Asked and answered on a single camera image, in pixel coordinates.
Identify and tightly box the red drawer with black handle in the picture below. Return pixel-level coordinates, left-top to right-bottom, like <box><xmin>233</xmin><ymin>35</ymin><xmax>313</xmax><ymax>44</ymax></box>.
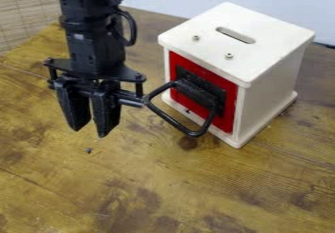
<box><xmin>145</xmin><ymin>51</ymin><xmax>237</xmax><ymax>137</ymax></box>

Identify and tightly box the white wooden box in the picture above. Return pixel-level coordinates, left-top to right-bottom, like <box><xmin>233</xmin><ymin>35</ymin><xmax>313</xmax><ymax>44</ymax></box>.
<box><xmin>158</xmin><ymin>2</ymin><xmax>313</xmax><ymax>148</ymax></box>

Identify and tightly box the black cable loop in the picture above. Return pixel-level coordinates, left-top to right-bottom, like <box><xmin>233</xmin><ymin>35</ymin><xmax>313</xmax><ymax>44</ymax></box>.
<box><xmin>110</xmin><ymin>9</ymin><xmax>138</xmax><ymax>47</ymax></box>

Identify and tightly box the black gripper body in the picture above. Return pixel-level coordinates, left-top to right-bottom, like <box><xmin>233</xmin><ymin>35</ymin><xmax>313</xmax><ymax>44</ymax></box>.
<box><xmin>44</xmin><ymin>28</ymin><xmax>146</xmax><ymax>108</ymax></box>

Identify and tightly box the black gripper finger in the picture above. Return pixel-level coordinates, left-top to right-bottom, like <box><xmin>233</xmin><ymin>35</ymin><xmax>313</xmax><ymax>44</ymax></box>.
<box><xmin>54</xmin><ymin>78</ymin><xmax>92</xmax><ymax>131</ymax></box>
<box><xmin>90</xmin><ymin>91</ymin><xmax>121</xmax><ymax>138</ymax></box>

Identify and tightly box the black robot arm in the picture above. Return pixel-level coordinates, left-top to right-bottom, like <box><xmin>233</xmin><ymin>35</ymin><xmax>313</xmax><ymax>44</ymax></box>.
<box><xmin>44</xmin><ymin>0</ymin><xmax>146</xmax><ymax>137</ymax></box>

